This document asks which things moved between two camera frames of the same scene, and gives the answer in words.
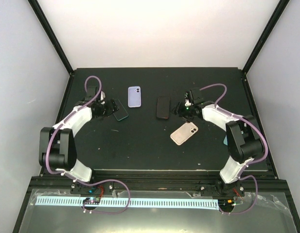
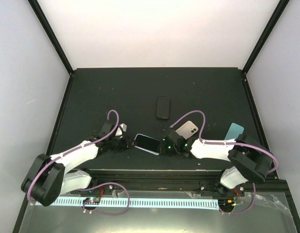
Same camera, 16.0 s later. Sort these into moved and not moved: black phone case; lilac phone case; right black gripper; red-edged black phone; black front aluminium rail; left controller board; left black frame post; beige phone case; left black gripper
Moved: right black gripper; lilac phone case; left black gripper
Not moved: beige phone case; black front aluminium rail; red-edged black phone; left controller board; left black frame post; black phone case
